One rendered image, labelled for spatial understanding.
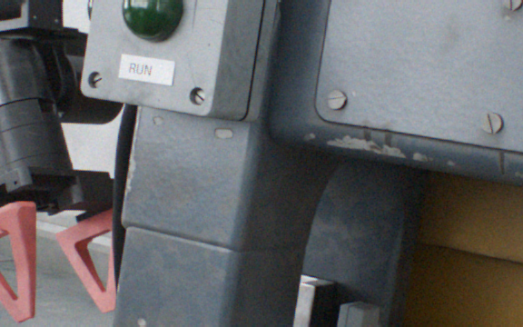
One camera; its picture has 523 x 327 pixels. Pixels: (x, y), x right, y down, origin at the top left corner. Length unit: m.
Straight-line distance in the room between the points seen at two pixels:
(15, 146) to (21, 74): 0.05
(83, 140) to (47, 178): 6.36
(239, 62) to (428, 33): 0.09
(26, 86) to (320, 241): 0.24
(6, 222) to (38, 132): 0.09
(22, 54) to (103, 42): 0.30
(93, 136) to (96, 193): 6.28
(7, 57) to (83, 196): 0.12
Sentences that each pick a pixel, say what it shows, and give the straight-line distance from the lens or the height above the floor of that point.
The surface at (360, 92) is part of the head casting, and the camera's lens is 0.52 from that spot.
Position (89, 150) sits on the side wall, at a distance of 7.12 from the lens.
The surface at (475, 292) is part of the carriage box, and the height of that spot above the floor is 1.14.
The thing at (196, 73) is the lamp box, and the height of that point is 1.26.
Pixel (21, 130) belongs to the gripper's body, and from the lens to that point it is 0.81.
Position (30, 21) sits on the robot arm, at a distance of 0.82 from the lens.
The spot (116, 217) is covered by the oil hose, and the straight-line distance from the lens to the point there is 0.61.
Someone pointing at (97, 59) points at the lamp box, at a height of 1.26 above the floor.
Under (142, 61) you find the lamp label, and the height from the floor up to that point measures 1.26.
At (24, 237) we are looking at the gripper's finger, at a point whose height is 1.14.
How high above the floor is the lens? 1.25
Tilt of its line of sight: 3 degrees down
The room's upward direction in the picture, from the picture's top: 9 degrees clockwise
